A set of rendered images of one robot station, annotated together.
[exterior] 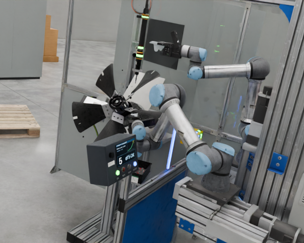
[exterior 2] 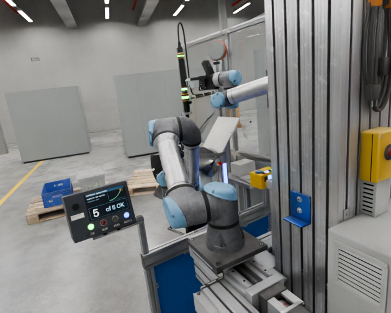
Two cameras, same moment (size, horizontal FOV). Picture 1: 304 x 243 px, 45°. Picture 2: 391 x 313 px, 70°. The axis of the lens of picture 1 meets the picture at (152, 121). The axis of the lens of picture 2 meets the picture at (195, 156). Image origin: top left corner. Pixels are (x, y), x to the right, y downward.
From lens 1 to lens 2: 1.24 m
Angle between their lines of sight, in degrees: 31
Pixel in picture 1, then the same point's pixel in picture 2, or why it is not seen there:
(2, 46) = not seen: hidden behind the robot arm
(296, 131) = (311, 151)
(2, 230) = (128, 271)
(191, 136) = (170, 177)
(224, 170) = (221, 221)
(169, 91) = (161, 126)
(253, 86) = not seen: hidden behind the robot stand
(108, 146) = (70, 197)
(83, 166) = not seen: hidden behind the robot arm
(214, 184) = (212, 241)
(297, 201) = (332, 277)
